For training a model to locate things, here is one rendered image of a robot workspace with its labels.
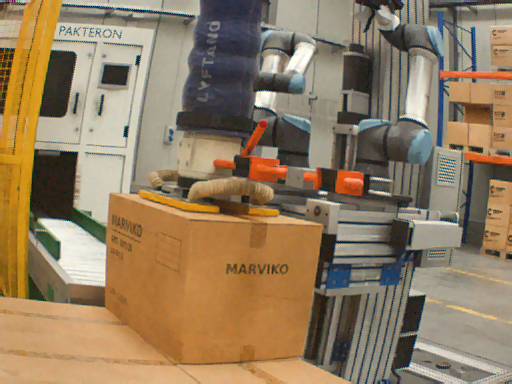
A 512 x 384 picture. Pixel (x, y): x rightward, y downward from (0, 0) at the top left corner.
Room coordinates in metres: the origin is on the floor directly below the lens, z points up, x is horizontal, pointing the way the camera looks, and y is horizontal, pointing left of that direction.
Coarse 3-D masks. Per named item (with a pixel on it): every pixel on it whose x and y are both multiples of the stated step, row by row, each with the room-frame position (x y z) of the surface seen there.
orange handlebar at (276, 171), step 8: (216, 160) 1.97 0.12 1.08; (224, 160) 1.94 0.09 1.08; (232, 168) 1.89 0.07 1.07; (256, 168) 1.79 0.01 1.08; (264, 168) 1.76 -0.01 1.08; (272, 168) 1.73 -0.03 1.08; (280, 168) 1.71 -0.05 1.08; (272, 176) 1.73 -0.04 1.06; (280, 176) 1.71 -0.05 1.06; (304, 176) 1.62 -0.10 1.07; (312, 176) 1.60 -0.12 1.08; (344, 184) 1.50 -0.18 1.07; (352, 184) 1.50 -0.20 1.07; (360, 184) 1.51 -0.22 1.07
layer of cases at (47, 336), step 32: (0, 320) 1.71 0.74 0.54; (32, 320) 1.80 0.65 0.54; (64, 320) 1.90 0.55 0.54; (96, 320) 2.00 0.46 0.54; (0, 352) 1.42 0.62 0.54; (32, 352) 1.50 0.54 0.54; (64, 352) 1.57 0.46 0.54; (96, 352) 1.65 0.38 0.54; (128, 352) 1.72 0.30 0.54; (160, 352) 1.79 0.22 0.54
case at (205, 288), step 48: (144, 240) 1.92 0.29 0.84; (192, 240) 1.70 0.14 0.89; (240, 240) 1.77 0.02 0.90; (288, 240) 1.85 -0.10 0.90; (144, 288) 1.91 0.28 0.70; (192, 288) 1.70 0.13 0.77; (240, 288) 1.78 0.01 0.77; (288, 288) 1.86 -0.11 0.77; (144, 336) 1.90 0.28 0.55; (192, 336) 1.71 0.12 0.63; (240, 336) 1.79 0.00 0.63; (288, 336) 1.88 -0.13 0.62
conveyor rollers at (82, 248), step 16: (48, 224) 4.03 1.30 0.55; (64, 224) 4.18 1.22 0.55; (64, 240) 3.55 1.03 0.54; (80, 240) 3.61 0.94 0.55; (96, 240) 3.75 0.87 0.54; (64, 256) 3.03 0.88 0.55; (80, 256) 3.08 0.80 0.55; (96, 256) 3.20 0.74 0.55; (80, 272) 2.71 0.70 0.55; (96, 272) 2.83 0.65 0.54
